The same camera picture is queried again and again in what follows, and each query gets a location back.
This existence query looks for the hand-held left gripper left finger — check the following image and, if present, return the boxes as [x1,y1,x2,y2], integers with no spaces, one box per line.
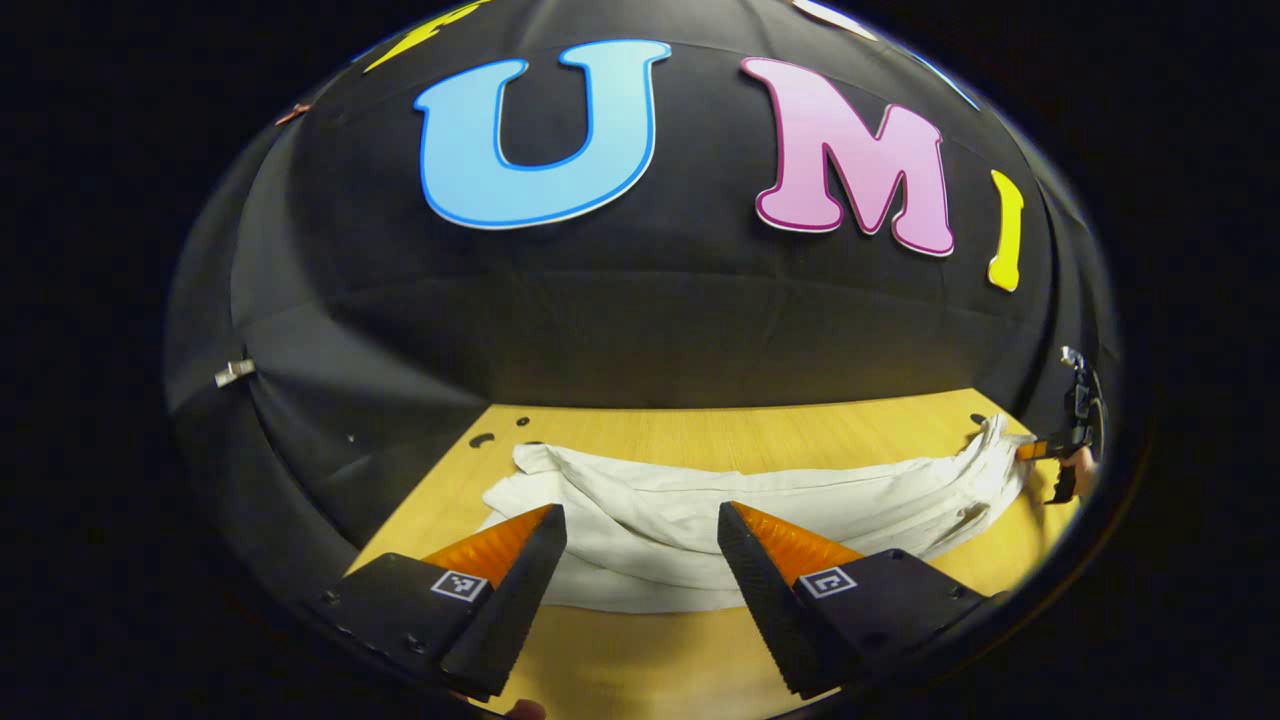
[320,503,568,703]

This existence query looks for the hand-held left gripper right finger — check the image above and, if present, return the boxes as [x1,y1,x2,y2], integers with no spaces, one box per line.
[717,501,1006,699]

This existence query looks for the white jeans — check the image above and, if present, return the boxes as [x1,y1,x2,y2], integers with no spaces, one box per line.
[478,412,1036,614]

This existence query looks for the black backdrop cloth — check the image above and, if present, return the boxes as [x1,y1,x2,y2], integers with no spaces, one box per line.
[165,0,1116,601]

